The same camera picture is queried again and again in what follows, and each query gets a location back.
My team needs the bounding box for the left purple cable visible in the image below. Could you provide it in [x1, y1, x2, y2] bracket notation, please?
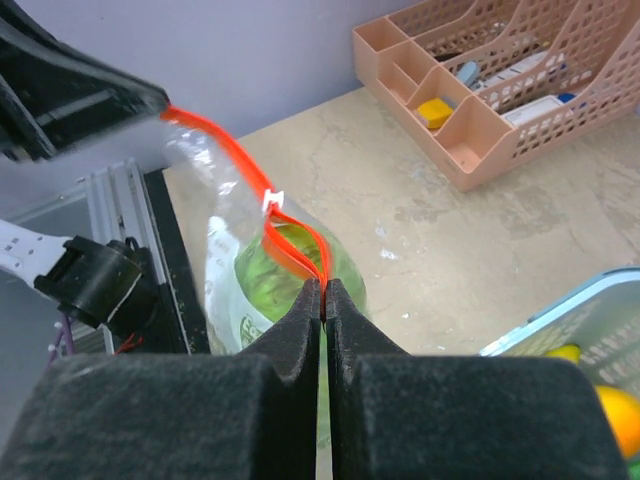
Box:
[47, 314, 81, 366]

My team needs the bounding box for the clear orange-zip bag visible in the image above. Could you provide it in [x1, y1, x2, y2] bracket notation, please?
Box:
[162, 106, 367, 354]

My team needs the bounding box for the black aluminium base frame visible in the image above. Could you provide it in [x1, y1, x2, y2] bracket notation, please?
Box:
[74, 159, 211, 356]

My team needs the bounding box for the yellow banana toy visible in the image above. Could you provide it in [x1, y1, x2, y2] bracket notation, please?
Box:
[544, 344, 581, 365]

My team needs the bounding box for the light blue plastic basket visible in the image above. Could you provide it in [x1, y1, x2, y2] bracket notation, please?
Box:
[479, 266, 639, 396]

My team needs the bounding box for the orange plastic file organizer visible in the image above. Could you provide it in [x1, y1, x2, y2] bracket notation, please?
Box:
[352, 1, 639, 191]

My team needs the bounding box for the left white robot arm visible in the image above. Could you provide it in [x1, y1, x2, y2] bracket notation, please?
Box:
[1, 1, 169, 335]

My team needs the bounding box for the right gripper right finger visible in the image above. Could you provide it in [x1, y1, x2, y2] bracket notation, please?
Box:
[325, 280, 628, 479]

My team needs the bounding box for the orange mango toy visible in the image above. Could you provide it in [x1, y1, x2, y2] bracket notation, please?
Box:
[595, 385, 639, 459]

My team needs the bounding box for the white patterned packet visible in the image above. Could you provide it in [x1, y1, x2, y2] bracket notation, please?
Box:
[472, 50, 567, 92]

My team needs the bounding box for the white blue packet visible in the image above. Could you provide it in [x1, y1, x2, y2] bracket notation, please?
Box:
[501, 92, 576, 127]

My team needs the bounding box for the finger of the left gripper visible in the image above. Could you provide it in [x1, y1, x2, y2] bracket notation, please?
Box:
[1, 1, 168, 161]

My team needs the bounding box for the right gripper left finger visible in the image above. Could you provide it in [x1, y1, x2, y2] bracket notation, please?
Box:
[1, 280, 321, 479]

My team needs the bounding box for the yellow block in organizer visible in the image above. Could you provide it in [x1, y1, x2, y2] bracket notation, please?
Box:
[416, 97, 454, 130]

